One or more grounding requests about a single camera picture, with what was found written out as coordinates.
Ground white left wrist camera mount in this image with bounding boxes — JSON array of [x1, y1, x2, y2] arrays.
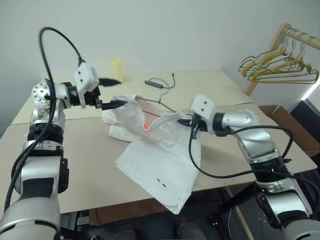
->
[[73, 62, 100, 109]]

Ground brown cardboard box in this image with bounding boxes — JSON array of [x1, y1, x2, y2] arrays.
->
[[258, 104, 320, 159]]

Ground black metal table frame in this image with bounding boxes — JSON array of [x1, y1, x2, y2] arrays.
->
[[59, 186, 260, 240]]

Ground wooden clothes rack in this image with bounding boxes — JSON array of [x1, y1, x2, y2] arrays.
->
[[243, 22, 320, 96]]

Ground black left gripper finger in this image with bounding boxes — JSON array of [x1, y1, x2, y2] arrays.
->
[[97, 77, 122, 88], [100, 99, 126, 111]]

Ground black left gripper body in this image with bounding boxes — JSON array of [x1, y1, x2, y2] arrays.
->
[[83, 86, 104, 109]]

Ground thin olive wire hanger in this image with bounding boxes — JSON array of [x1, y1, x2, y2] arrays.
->
[[135, 95, 180, 115]]

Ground brown cardboard sheet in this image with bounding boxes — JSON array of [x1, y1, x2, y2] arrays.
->
[[88, 206, 166, 226]]

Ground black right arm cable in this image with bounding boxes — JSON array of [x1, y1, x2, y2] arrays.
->
[[188, 124, 320, 201]]

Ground grey USB hub with cable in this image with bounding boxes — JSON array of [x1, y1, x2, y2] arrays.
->
[[144, 72, 176, 90]]

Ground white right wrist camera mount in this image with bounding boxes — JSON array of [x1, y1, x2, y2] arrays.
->
[[188, 93, 216, 131]]

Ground pale yellow cylinder bottle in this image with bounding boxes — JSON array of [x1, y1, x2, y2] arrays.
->
[[110, 58, 125, 84]]

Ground dark rounded shape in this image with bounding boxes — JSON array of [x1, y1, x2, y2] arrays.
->
[[175, 218, 199, 240], [116, 223, 138, 240]]

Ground thin wooden stick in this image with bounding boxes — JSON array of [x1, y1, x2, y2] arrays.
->
[[234, 206, 254, 240]]

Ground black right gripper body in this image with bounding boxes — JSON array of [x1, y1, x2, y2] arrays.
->
[[189, 113, 209, 133]]

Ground black box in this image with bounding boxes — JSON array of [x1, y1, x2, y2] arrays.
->
[[289, 99, 320, 126]]

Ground white garment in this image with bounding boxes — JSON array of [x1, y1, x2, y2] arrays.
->
[[100, 93, 202, 216]]

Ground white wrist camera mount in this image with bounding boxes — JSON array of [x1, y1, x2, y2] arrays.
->
[[73, 62, 100, 109], [188, 93, 216, 131]]

